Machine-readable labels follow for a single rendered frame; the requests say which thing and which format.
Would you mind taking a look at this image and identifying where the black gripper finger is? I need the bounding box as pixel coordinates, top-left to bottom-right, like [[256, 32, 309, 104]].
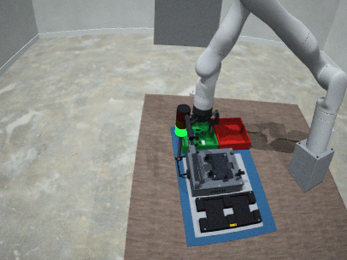
[[190, 116, 201, 125], [204, 110, 219, 133]]

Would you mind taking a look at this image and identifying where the green open-top bin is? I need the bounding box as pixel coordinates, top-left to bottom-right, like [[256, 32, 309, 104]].
[[181, 121, 218, 154]]

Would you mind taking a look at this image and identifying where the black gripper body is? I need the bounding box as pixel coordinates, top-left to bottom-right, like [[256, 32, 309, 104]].
[[191, 104, 213, 123]]

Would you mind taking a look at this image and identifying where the green circuit board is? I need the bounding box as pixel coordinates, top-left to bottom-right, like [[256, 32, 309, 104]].
[[192, 129, 206, 145]]

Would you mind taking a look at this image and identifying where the red open-top bin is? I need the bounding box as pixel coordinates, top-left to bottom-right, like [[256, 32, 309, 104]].
[[214, 117, 251, 151]]

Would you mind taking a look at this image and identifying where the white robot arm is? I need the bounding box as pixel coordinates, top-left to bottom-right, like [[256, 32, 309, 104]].
[[190, 0, 347, 153]]

